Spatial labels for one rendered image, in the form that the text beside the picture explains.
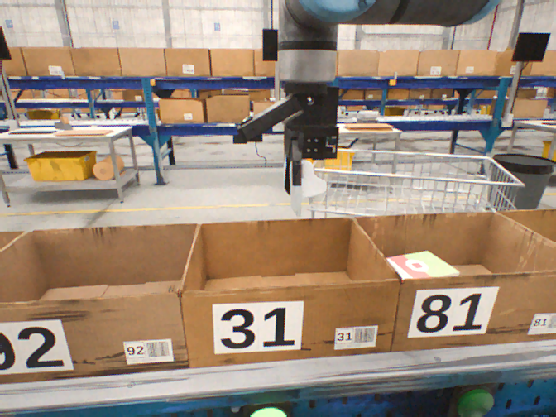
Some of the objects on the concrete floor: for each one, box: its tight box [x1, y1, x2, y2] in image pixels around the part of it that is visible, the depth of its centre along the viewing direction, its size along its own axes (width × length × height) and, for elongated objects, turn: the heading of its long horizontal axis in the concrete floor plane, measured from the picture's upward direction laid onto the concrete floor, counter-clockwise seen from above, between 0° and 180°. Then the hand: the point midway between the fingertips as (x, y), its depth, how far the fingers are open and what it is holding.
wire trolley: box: [307, 148, 525, 218], centre depth 202 cm, size 107×56×103 cm, turn 73°
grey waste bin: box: [486, 153, 556, 212], centre depth 336 cm, size 50×50×64 cm
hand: (289, 202), depth 61 cm, fingers open, 10 cm apart
